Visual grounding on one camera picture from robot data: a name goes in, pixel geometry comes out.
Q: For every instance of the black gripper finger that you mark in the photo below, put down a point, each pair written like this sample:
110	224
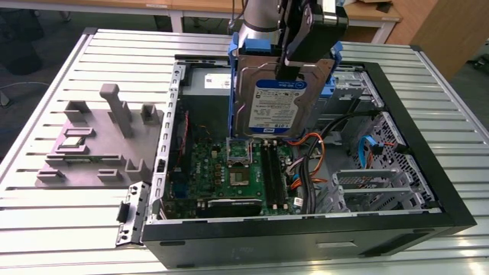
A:
288	71

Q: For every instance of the hard disk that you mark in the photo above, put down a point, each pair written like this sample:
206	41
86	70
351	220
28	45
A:
267	114

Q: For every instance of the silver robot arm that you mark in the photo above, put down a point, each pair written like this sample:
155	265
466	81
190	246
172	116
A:
260	17

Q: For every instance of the grey metal disk bay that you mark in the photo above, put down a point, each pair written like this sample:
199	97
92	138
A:
363	172

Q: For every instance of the blue plastic drive latch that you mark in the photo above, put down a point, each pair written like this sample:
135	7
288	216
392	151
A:
328	90

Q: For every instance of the grey optical drive cage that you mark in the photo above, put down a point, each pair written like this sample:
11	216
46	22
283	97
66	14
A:
346	94

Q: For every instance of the grey power supply unit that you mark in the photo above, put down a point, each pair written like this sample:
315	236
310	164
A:
207	111

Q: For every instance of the brown wooden cabinet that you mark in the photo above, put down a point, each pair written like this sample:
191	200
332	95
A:
451	34

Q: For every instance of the black RAM slot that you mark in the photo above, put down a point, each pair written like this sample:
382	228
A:
270	174
280	174

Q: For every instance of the CPU socket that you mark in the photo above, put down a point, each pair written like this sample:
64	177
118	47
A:
240	177

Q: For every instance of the green motherboard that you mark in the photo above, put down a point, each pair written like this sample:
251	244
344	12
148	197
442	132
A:
207	166

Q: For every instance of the black graphics card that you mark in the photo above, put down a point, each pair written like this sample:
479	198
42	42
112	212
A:
234	207

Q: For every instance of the wooden desk white legs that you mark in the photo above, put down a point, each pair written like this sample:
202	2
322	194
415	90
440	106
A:
115	4

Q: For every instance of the grey parts rack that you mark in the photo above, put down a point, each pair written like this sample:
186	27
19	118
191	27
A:
111	149

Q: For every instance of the black PC case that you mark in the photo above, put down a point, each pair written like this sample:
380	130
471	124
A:
267	243

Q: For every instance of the silver CPU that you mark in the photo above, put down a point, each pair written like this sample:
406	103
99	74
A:
70	142

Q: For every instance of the green RAM stick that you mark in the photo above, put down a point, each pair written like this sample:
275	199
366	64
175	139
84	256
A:
78	158

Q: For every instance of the black office chair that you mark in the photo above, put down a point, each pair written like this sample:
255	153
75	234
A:
23	43

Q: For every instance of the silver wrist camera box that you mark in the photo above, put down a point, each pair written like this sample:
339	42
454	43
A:
331	5

